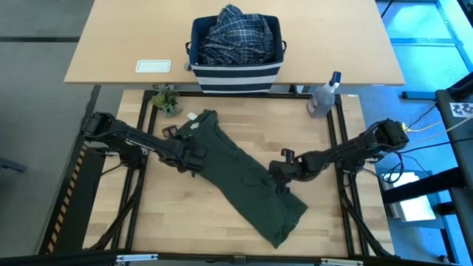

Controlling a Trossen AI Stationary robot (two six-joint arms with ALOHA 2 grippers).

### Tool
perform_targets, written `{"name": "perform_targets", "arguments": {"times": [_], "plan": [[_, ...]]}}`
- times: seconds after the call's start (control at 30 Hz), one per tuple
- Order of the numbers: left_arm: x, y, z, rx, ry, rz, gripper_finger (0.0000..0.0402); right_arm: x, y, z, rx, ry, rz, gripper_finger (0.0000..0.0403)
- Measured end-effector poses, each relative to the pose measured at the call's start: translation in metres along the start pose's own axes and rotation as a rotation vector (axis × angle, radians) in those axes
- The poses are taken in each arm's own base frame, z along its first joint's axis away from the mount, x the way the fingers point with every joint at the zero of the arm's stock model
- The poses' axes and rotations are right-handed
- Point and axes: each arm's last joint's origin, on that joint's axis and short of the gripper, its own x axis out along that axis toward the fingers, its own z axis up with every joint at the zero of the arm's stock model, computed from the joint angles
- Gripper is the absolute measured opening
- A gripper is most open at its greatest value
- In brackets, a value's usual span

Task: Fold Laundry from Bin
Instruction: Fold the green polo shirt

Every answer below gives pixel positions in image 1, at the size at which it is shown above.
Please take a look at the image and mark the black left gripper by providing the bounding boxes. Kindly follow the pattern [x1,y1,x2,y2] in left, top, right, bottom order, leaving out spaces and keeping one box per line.
[161,125,208,177]

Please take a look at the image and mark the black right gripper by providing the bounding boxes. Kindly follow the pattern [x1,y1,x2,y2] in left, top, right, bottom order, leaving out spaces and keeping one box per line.
[268,148,308,195]

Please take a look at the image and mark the dark green button shirt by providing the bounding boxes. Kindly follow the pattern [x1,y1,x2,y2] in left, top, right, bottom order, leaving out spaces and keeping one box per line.
[177,109,309,249]

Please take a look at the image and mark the blue plaid shirt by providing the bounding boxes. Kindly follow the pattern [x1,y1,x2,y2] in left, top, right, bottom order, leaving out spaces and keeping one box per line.
[198,3,276,67]

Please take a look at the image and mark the navy white striped bin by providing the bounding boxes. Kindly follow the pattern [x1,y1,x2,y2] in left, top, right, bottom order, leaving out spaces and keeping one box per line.
[185,13,287,95]

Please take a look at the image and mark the small green potted plant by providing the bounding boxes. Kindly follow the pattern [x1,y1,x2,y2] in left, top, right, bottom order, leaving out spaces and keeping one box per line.
[152,84,183,119]

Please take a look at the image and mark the clear spray bottle blue nozzle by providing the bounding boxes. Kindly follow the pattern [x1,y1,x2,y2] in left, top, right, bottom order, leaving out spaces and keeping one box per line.
[307,70,343,120]

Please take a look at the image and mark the white rectangular tray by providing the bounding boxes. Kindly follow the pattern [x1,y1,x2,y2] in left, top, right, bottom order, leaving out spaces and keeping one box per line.
[135,58,173,74]

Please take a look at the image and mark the black hazard-striped floor ramp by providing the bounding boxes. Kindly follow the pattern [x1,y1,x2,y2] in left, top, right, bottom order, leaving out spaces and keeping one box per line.
[38,147,108,256]

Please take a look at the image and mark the white box on floor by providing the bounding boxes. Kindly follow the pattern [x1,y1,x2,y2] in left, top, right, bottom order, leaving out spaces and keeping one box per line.
[384,171,438,223]

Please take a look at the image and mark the light wooden desk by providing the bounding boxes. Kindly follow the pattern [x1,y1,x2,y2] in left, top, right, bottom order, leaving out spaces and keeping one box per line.
[63,0,406,87]

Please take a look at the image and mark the grey chair leg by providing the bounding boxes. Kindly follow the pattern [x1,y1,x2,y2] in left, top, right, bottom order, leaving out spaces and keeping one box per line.
[0,157,29,174]

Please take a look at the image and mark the black equipment cart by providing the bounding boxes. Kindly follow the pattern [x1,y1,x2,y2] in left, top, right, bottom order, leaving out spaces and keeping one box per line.
[380,72,473,266]

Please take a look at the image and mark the white marker tag label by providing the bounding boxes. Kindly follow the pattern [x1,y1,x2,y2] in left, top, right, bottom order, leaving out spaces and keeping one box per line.
[449,102,473,119]

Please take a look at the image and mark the black metal table frame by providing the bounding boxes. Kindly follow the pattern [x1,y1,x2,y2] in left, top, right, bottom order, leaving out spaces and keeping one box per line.
[88,89,395,264]

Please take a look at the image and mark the black cable bundle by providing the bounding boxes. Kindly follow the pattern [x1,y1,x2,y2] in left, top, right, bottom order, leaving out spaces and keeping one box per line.
[339,173,392,258]
[90,173,143,250]

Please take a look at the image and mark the silver metal bracket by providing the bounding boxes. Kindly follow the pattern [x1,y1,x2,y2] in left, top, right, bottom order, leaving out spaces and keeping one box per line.
[319,258,365,266]
[115,253,159,264]

